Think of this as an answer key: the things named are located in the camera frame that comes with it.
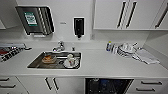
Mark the white drawer stack beside dishwasher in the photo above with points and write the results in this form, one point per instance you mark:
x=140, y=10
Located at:
x=148, y=86

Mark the small blue bottle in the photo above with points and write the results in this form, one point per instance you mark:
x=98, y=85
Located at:
x=108, y=46

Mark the chrome faucet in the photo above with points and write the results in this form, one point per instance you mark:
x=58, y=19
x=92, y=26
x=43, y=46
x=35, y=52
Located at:
x=59, y=46

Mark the small white container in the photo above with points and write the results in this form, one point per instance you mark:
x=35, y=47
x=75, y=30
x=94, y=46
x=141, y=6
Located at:
x=114, y=49

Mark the orange bowl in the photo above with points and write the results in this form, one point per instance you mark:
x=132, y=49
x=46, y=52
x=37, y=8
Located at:
x=49, y=59

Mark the stack of white plates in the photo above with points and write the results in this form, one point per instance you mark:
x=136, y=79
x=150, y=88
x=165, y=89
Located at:
x=126, y=49

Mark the white two-door base cabinet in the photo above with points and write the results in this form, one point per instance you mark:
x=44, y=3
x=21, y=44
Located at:
x=58, y=86

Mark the stainless steel sink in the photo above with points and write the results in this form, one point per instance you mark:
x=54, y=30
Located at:
x=35, y=65

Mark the black paper towel dispenser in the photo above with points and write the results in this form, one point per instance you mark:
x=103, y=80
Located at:
x=33, y=20

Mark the dish drying rack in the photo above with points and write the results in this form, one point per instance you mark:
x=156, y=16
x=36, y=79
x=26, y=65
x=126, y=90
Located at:
x=11, y=51

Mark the white drawer stack beside microwave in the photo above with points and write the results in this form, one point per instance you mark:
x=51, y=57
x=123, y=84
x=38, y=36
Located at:
x=11, y=86

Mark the white wall outlet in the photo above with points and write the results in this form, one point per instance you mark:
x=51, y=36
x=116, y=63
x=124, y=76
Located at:
x=93, y=35

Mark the black wall soap dispenser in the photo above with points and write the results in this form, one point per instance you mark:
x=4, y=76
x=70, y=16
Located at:
x=78, y=27

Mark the small wall label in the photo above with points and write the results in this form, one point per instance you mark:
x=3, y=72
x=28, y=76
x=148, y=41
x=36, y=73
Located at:
x=63, y=23

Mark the white three-door wall cabinet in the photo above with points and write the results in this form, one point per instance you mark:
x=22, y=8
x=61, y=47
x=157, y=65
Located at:
x=130, y=14

